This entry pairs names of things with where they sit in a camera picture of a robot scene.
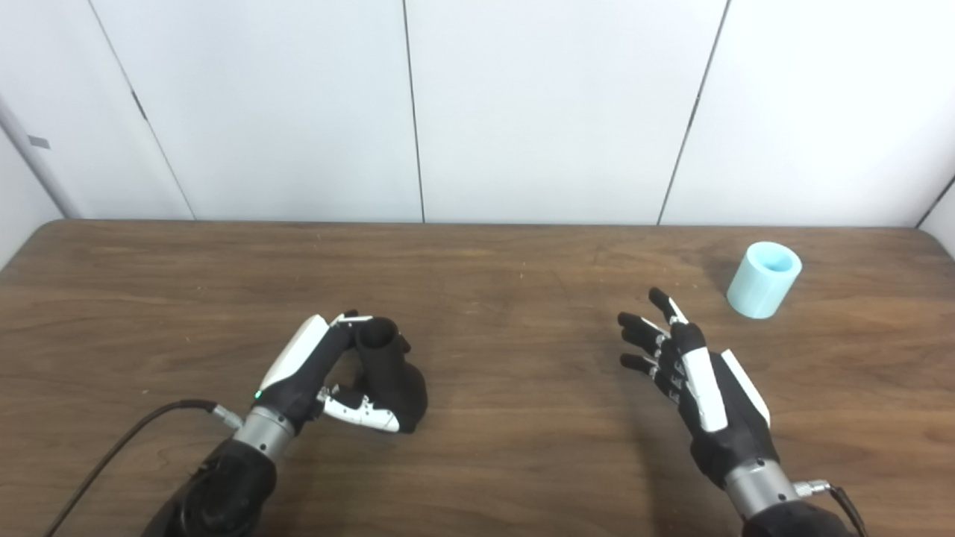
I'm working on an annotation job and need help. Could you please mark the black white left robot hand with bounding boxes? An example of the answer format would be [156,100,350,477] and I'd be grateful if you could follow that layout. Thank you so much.
[250,310,411,434]

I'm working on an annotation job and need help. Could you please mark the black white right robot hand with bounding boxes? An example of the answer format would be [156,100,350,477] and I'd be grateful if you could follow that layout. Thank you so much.
[617,287,780,489]

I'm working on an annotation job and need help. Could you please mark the black flared nozzle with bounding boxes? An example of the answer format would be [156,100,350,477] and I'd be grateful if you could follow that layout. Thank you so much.
[354,317,429,434]

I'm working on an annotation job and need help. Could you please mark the light-blue hose piece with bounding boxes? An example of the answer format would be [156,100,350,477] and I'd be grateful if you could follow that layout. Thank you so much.
[726,241,804,320]

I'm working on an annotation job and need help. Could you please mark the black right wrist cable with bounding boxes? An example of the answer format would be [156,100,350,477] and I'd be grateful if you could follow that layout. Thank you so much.
[792,480,870,537]

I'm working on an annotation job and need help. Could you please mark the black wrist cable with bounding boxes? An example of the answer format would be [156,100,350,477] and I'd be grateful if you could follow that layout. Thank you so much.
[41,400,245,537]
[792,480,870,537]

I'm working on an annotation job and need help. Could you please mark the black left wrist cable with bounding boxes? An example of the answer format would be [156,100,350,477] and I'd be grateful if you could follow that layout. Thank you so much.
[41,400,245,537]

